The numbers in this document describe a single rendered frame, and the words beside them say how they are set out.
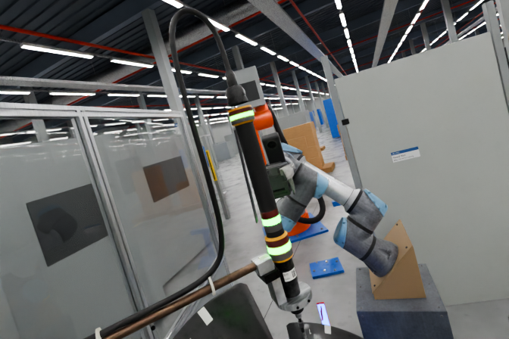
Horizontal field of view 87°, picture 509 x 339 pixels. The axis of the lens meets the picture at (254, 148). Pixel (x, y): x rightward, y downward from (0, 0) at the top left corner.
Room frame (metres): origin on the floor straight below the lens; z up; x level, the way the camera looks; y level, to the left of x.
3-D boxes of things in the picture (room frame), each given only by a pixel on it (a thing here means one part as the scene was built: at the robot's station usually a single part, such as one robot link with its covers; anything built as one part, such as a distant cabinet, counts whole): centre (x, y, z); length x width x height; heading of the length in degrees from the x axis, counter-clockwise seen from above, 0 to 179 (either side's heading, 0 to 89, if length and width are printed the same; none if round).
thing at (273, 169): (0.73, -0.04, 1.63); 0.12 x 0.08 x 0.09; 168
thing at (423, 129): (2.05, -1.30, 1.10); 1.21 x 0.05 x 2.20; 78
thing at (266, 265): (0.48, 0.02, 1.50); 0.09 x 0.07 x 0.10; 113
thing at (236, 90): (0.48, 0.01, 1.66); 0.04 x 0.04 x 0.46
